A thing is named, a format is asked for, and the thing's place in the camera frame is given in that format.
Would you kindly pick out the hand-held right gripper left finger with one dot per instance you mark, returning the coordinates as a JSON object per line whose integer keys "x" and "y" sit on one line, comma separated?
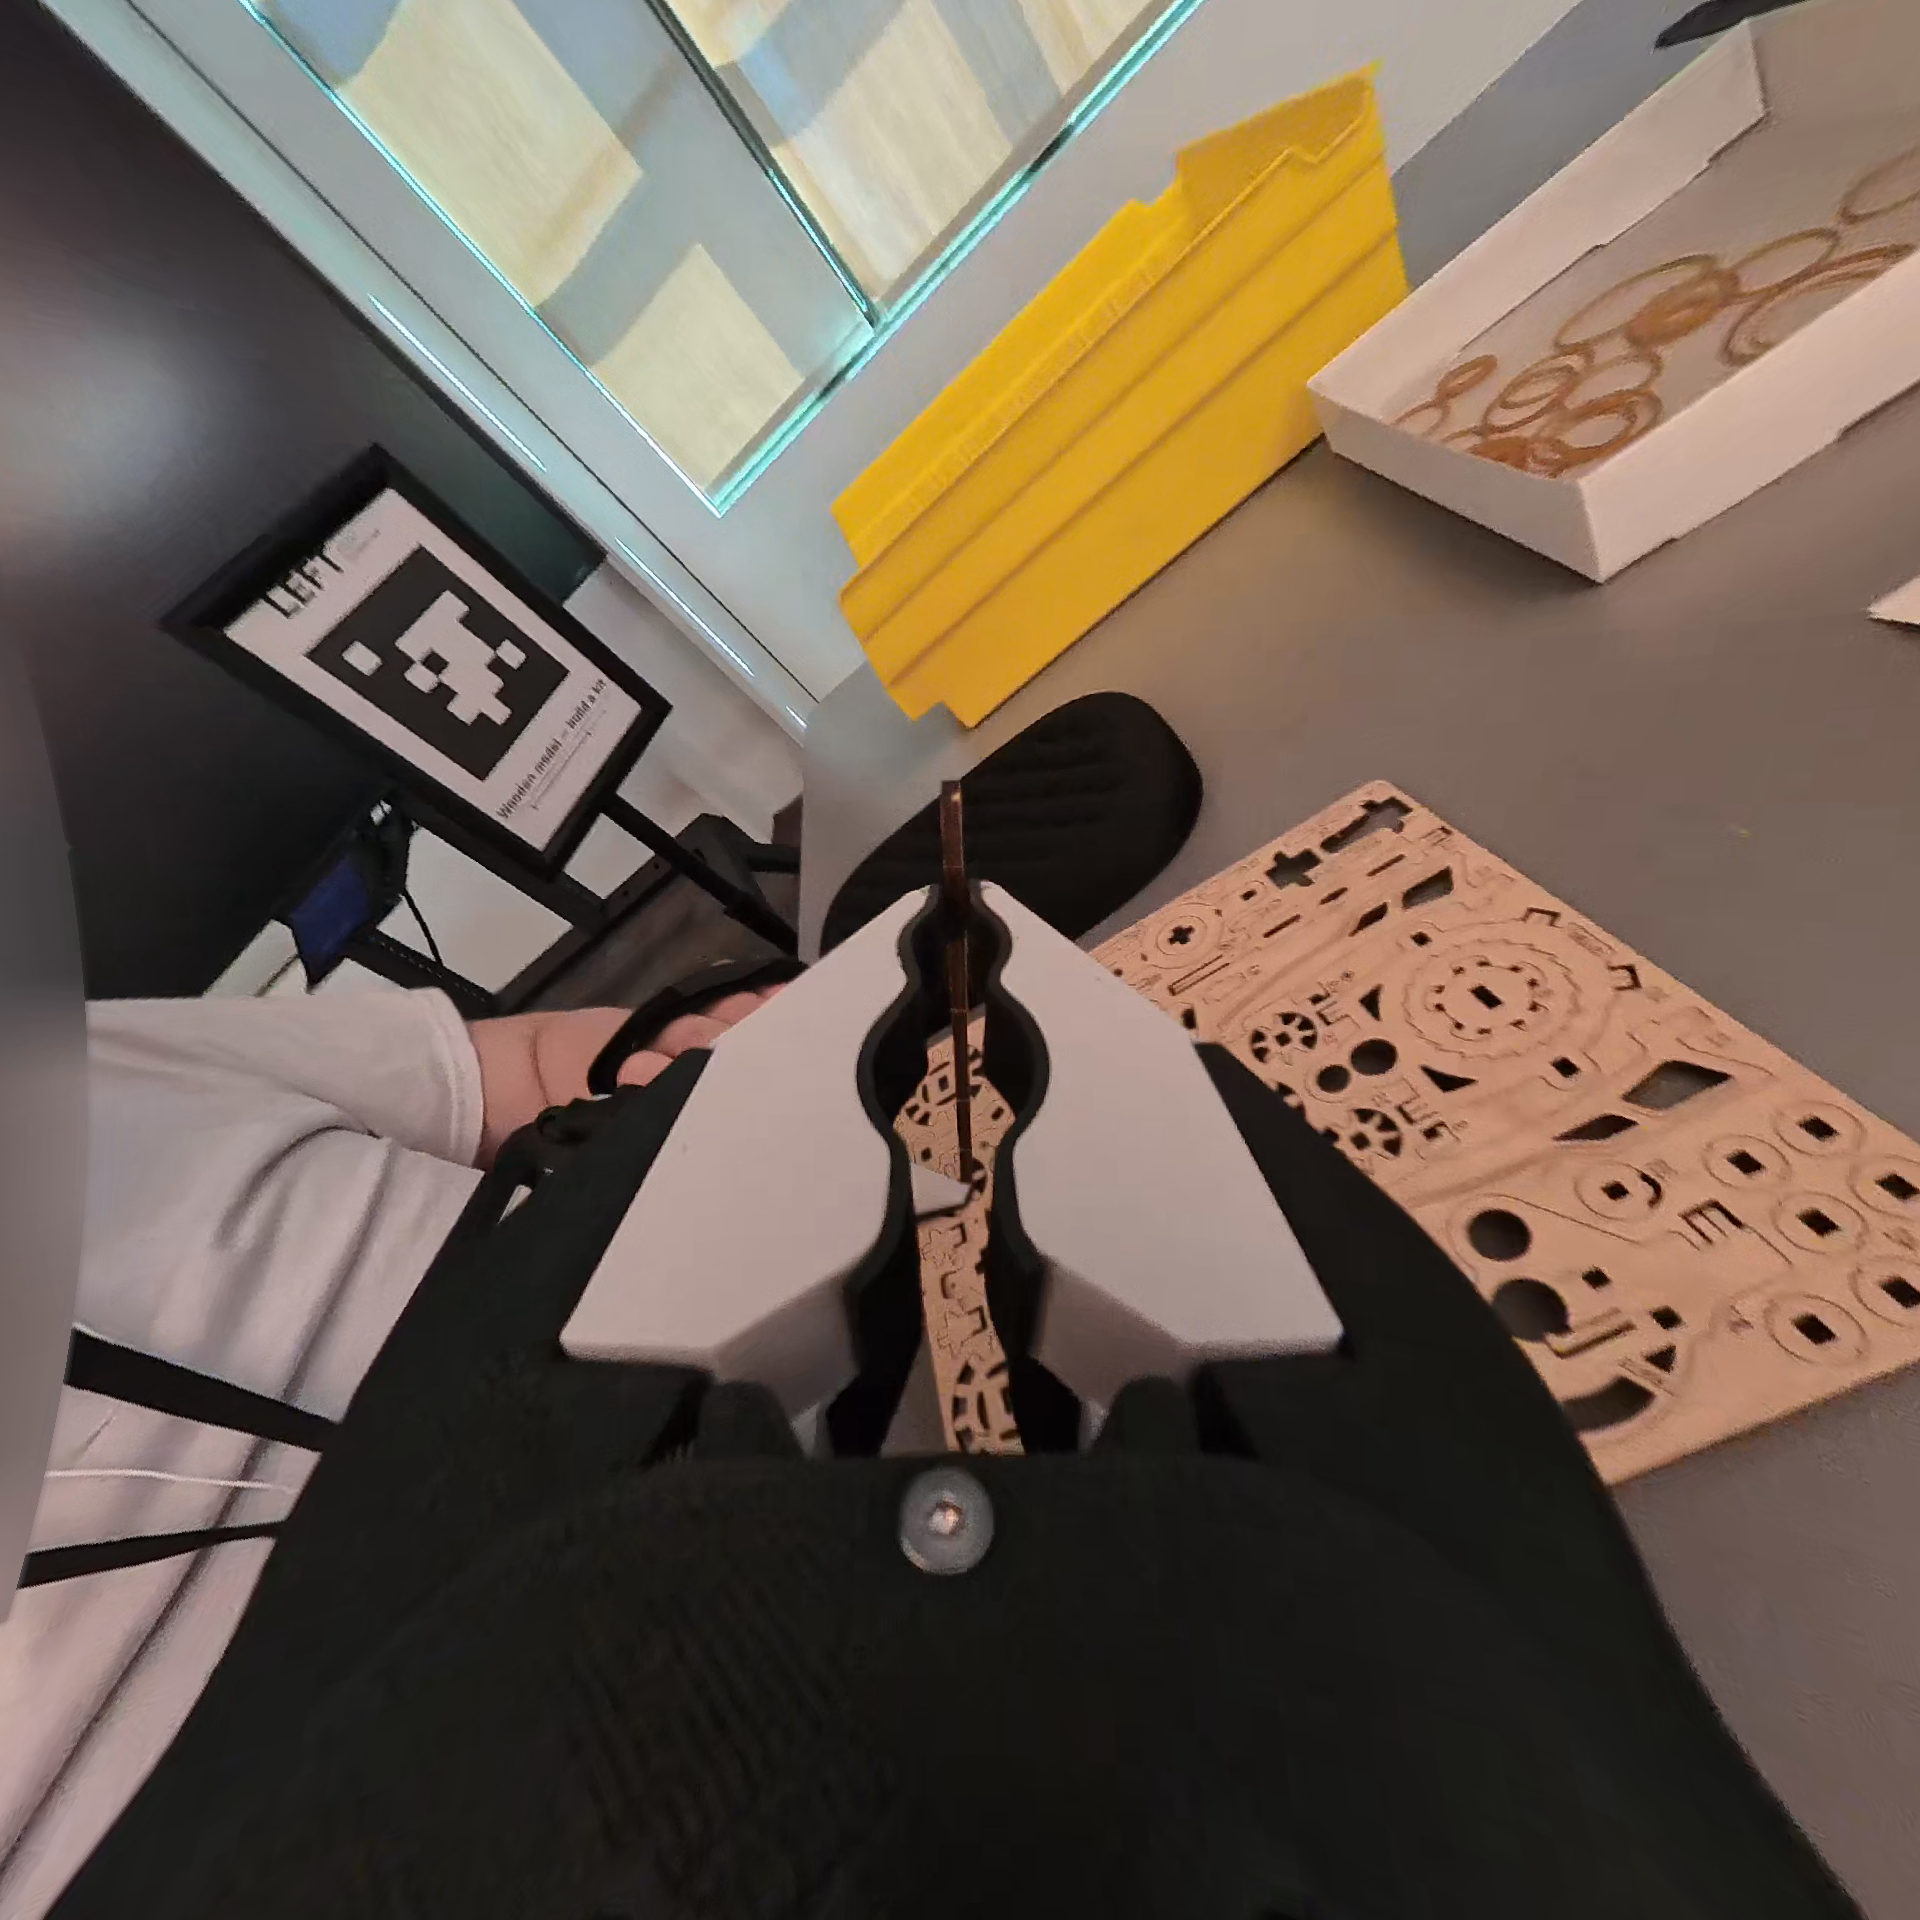
{"x": 721, "y": 1200}

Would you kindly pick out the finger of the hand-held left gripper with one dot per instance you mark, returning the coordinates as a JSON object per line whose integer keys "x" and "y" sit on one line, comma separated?
{"x": 938, "y": 1196}

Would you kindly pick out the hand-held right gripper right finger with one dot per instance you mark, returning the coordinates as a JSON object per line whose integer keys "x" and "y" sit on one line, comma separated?
{"x": 1171, "y": 1200}

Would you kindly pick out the thin wooden stick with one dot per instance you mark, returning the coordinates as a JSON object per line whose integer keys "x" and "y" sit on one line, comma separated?
{"x": 953, "y": 870}

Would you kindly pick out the laser-cut wooden parts sheet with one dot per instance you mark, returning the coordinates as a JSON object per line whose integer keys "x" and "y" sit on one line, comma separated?
{"x": 1500, "y": 1080}

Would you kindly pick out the person's left hand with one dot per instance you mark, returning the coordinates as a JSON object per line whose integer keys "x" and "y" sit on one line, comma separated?
{"x": 547, "y": 1067}

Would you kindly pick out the blue device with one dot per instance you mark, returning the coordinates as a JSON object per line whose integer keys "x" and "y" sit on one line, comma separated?
{"x": 329, "y": 915}

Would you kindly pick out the black ribbed wrist pad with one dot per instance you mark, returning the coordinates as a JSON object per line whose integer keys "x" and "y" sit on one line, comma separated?
{"x": 1049, "y": 796}

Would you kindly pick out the black framed marker sign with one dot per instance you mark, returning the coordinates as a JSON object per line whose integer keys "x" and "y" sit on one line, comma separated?
{"x": 434, "y": 662}

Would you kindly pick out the person's white shirt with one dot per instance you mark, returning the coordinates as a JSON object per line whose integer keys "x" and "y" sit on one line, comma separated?
{"x": 225, "y": 1200}

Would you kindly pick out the yellow plastic bin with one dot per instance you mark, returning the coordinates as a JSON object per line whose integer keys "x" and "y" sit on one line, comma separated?
{"x": 1108, "y": 422}

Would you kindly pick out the large glass window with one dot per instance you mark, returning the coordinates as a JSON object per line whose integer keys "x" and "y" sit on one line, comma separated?
{"x": 721, "y": 225}

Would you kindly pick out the white cardboard box tray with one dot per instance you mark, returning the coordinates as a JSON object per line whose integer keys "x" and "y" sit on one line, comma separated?
{"x": 1588, "y": 494}

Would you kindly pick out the open instruction booklet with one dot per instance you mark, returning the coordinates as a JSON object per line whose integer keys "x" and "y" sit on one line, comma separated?
{"x": 1902, "y": 604}

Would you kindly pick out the pile of wooden rings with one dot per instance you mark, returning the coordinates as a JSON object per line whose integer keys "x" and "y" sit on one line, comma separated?
{"x": 1650, "y": 316}

